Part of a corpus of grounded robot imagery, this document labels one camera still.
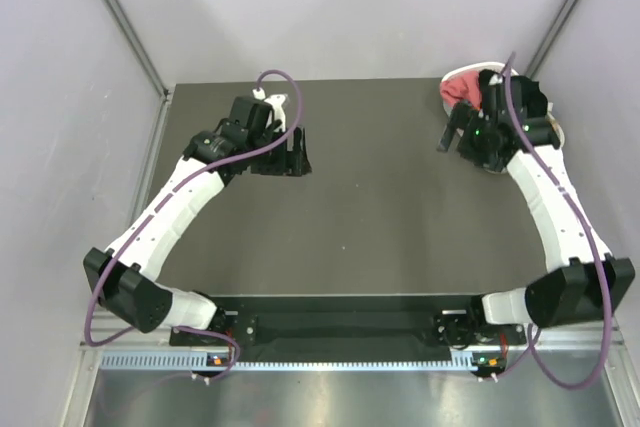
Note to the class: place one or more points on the aluminium frame rail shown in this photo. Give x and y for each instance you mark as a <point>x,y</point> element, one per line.
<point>105,324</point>

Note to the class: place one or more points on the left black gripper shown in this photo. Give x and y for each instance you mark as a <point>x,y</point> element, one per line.
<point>289,163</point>

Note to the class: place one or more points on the pink t shirt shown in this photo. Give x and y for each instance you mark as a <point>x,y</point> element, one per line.
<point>461,87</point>

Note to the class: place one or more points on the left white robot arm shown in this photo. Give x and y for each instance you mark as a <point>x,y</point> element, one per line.
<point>124,275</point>

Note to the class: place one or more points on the grey slotted cable duct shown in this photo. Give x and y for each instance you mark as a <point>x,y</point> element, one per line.
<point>202,361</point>

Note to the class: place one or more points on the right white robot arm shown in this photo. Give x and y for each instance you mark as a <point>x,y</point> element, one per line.
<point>584,280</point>

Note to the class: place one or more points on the black t shirt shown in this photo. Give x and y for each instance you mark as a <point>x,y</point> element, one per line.
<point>533,98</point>

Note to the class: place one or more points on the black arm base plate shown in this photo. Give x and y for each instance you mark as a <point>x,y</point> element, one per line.
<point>429,320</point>

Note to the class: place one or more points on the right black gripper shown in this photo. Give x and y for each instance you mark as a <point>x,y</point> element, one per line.
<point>461,120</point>

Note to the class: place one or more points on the white laundry basket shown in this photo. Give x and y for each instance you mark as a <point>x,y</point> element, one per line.
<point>540,131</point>

